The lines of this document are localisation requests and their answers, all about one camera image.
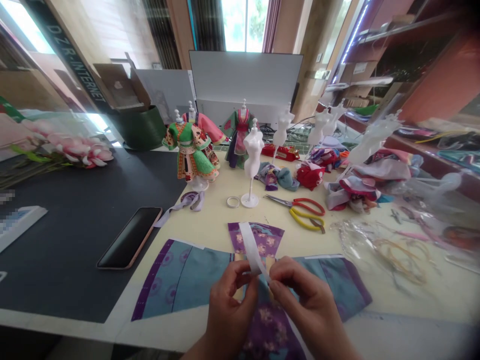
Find person's left hand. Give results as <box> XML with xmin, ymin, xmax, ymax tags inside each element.
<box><xmin>204</xmin><ymin>259</ymin><xmax>260</xmax><ymax>348</ymax></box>

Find person's right hand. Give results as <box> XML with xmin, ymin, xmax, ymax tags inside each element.
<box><xmin>268</xmin><ymin>256</ymin><xmax>347</xmax><ymax>353</ymax></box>

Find purple and blue doll garment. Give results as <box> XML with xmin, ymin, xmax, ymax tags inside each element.
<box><xmin>131</xmin><ymin>221</ymin><xmax>373</xmax><ymax>360</ymax></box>

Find white tape strip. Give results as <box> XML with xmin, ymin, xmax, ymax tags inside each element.
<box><xmin>239</xmin><ymin>221</ymin><xmax>315</xmax><ymax>360</ymax></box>

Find clear plastic bag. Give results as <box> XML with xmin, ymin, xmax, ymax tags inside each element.
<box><xmin>329</xmin><ymin>218</ymin><xmax>445</xmax><ymax>295</ymax></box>

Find purple ribbon roll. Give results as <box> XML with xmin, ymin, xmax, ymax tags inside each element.
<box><xmin>154</xmin><ymin>190</ymin><xmax>206</xmax><ymax>228</ymax></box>

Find black smartphone with pink case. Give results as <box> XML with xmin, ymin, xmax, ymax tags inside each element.
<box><xmin>96</xmin><ymin>206</ymin><xmax>164</xmax><ymax>271</ymax></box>

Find red fabric bundle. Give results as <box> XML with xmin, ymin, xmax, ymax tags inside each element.
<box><xmin>295</xmin><ymin>161</ymin><xmax>327</xmax><ymax>192</ymax></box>

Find purple and blue fabric bundle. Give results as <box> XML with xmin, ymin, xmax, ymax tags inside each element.
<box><xmin>257</xmin><ymin>161</ymin><xmax>301</xmax><ymax>192</ymax></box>

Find pile of colourful doll clothes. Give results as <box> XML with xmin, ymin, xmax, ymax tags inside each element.
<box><xmin>311</xmin><ymin>146</ymin><xmax>425</xmax><ymax>215</ymax></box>

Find mannequin with green patterned dress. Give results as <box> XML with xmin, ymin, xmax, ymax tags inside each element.
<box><xmin>161</xmin><ymin>109</ymin><xmax>221</xmax><ymax>192</ymax></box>

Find bare white doll mannequin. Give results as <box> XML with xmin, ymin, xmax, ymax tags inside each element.
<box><xmin>240</xmin><ymin>118</ymin><xmax>261</xmax><ymax>209</ymax></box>
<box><xmin>306</xmin><ymin>99</ymin><xmax>347</xmax><ymax>151</ymax></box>
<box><xmin>272</xmin><ymin>103</ymin><xmax>294</xmax><ymax>160</ymax></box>

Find red box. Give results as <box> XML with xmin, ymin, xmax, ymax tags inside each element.
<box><xmin>260</xmin><ymin>143</ymin><xmax>302</xmax><ymax>163</ymax></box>

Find mannequin with green purple robe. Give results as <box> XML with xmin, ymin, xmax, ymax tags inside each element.
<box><xmin>219</xmin><ymin>98</ymin><xmax>260</xmax><ymax>170</ymax></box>

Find black table mat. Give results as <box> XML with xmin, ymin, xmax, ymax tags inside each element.
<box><xmin>0</xmin><ymin>149</ymin><xmax>188</xmax><ymax>324</ymax></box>

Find mannequin with pink dress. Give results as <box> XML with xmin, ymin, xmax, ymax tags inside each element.
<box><xmin>182</xmin><ymin>100</ymin><xmax>229</xmax><ymax>152</ymax></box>

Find clear plastic doll mannequin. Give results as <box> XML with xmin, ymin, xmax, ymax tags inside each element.
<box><xmin>339</xmin><ymin>109</ymin><xmax>405</xmax><ymax>181</ymax></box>

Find green cylindrical container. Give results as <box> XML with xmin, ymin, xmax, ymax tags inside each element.
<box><xmin>119</xmin><ymin>104</ymin><xmax>168</xmax><ymax>152</ymax></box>

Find pink artificial flowers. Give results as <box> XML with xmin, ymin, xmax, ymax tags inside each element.
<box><xmin>0</xmin><ymin>119</ymin><xmax>115</xmax><ymax>188</ymax></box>

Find white flat box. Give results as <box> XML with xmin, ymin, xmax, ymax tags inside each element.
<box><xmin>0</xmin><ymin>205</ymin><xmax>49</xmax><ymax>254</ymax></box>

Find white board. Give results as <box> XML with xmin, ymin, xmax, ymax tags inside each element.
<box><xmin>188</xmin><ymin>50</ymin><xmax>304</xmax><ymax>127</ymax></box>

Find brown cardboard box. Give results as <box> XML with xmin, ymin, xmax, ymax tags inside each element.
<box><xmin>92</xmin><ymin>52</ymin><xmax>152</xmax><ymax>113</ymax></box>

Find wooden shelf with goods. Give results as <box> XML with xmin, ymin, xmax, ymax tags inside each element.
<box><xmin>326</xmin><ymin>0</ymin><xmax>480</xmax><ymax>203</ymax></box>

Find window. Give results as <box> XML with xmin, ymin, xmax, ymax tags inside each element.
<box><xmin>223</xmin><ymin>0</ymin><xmax>272</xmax><ymax>53</ymax></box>

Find red-handled scissors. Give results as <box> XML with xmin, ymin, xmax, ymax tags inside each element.
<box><xmin>263</xmin><ymin>194</ymin><xmax>326</xmax><ymax>217</ymax></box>

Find pink-handled pliers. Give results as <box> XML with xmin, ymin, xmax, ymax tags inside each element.
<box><xmin>398</xmin><ymin>205</ymin><xmax>445</xmax><ymax>243</ymax></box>

